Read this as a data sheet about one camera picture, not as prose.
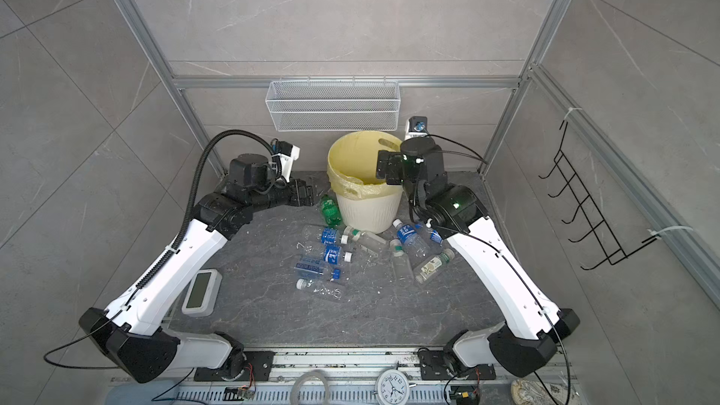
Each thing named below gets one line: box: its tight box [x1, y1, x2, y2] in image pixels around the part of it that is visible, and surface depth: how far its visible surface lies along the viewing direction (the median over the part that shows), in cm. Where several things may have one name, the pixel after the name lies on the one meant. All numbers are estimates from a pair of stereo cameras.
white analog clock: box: [376, 369, 410, 405], surface depth 69 cm
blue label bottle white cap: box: [320, 227, 349, 245], surface depth 96 cm
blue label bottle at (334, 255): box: [323, 245, 353, 266], surface depth 92 cm
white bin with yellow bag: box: [327, 130, 404, 234], surface depth 94 cm
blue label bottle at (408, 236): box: [391, 218, 432, 257], surface depth 97 cm
